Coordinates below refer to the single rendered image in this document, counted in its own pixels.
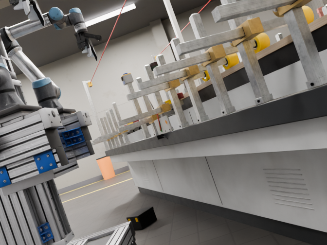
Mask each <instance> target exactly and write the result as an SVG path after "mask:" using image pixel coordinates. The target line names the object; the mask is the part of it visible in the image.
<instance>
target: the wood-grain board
mask: <svg viewBox="0 0 327 245"><path fill-rule="evenodd" d="M308 25H309V28H310V31H311V32H313V31H315V30H317V29H319V28H321V27H323V26H325V25H327V14H326V15H324V16H322V17H320V18H319V19H317V20H315V21H313V22H312V23H310V24H308ZM292 42H293V39H292V36H291V35H288V36H287V37H285V38H283V39H281V40H279V41H277V42H276V43H274V44H272V45H270V46H268V47H267V48H265V49H263V50H261V51H260V52H258V53H256V57H257V60H259V59H261V58H263V57H265V56H267V55H269V54H271V53H273V52H275V51H276V50H278V49H281V48H283V47H285V46H286V45H288V44H290V43H292ZM242 68H244V64H243V62H240V63H238V64H236V65H235V66H233V67H231V68H229V69H228V70H226V71H224V72H222V73H221V76H222V78H225V77H227V76H229V75H231V74H232V73H234V72H236V71H238V70H240V69H242ZM211 84H212V82H211V79H210V80H208V81H206V82H204V83H203V84H201V85H199V86H197V90H198V91H200V90H202V89H204V88H206V87H208V86H210V85H211ZM183 95H184V98H182V99H181V100H183V99H185V98H187V97H188V96H189V94H188V92H187V93H185V94H183Z"/></svg>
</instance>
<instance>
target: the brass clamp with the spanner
mask: <svg viewBox="0 0 327 245"><path fill-rule="evenodd" d="M159 107H160V108H161V111H162V112H161V113H158V114H159V115H161V114H163V113H166V112H168V111H170V110H171V107H170V104H169V103H166V104H163V105H160V106H159ZM159 107H157V108H159Z"/></svg>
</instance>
